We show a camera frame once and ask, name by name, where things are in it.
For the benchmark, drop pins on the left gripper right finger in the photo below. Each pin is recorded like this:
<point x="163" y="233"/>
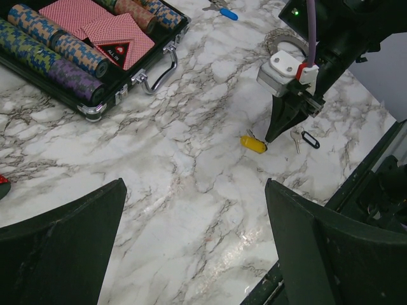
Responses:
<point x="328" y="258"/>

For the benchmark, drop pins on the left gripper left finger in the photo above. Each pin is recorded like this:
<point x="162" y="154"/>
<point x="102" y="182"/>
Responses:
<point x="61" y="256"/>

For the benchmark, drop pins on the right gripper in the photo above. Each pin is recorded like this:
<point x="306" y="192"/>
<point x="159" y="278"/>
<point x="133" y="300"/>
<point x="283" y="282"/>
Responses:
<point x="290" y="110"/>

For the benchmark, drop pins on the key with yellow tag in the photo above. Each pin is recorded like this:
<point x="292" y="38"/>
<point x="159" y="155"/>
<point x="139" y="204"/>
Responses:
<point x="249" y="141"/>

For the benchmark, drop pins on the metal disc with keyrings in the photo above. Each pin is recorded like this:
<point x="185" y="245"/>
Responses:
<point x="277" y="36"/>

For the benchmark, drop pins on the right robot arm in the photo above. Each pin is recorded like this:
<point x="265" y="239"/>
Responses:
<point x="338" y="34"/>

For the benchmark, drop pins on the key with black tag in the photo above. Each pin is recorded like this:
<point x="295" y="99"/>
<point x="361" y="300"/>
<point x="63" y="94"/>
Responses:
<point x="299" y="135"/>

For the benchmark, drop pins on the key with blue tag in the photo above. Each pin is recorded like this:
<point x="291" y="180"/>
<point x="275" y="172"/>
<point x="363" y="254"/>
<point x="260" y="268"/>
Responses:
<point x="221" y="7"/>

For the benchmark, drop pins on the all in triangle button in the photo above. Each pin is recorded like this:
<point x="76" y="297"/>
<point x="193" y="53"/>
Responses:
<point x="116" y="52"/>

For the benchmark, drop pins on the black poker chip case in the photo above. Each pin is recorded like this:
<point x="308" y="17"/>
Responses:
<point x="74" y="71"/>

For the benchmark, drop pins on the pink playing cards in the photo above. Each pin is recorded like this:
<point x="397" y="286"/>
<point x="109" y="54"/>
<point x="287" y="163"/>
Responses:
<point x="104" y="22"/>

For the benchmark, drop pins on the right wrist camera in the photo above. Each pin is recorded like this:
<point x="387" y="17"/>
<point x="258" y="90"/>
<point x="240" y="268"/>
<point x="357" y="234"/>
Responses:
<point x="282" y="68"/>

